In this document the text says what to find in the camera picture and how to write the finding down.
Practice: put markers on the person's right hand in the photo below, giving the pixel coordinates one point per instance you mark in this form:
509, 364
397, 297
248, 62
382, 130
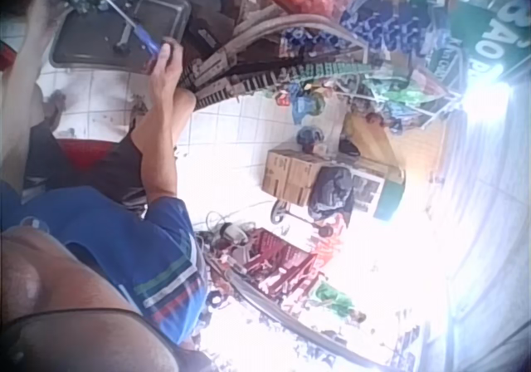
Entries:
166, 73

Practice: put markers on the person's left hand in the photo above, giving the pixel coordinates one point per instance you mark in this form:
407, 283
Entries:
43, 8

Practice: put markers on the person's left fingers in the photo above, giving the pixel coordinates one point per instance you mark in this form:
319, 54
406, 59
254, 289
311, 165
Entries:
56, 4

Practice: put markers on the person's right fingers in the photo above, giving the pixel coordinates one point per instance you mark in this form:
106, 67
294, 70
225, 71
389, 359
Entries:
167, 54

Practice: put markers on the grey plastic tray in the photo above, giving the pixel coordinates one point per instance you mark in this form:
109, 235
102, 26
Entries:
95, 44

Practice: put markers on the red plastic stool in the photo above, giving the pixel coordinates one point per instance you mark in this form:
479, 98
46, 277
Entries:
85, 150

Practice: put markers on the person's legs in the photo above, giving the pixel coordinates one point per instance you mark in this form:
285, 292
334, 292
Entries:
95, 168

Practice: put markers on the blue helmet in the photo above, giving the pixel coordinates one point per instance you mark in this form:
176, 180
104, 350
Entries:
310, 136

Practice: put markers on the brown cardboard box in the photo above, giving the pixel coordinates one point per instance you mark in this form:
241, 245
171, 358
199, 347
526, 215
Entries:
288, 177

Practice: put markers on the small cart wheel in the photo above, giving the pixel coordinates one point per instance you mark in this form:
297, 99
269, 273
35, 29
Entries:
280, 213

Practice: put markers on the black plastic bag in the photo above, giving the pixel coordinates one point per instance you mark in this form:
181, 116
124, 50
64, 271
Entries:
332, 193

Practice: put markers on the hanging display of packets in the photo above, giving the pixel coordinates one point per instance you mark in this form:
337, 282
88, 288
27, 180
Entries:
386, 35

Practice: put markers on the wooden counter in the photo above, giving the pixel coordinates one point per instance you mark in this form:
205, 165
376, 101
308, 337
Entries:
371, 137

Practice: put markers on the heap of red packets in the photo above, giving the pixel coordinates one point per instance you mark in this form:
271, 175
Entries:
286, 264

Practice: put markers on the green and white box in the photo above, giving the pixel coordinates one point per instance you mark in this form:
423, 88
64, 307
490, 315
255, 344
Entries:
388, 199

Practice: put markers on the black bicycle tyre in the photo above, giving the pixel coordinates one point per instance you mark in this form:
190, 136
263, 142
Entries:
286, 322

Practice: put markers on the green sign board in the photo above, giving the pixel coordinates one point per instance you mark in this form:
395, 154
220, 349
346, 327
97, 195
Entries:
485, 23

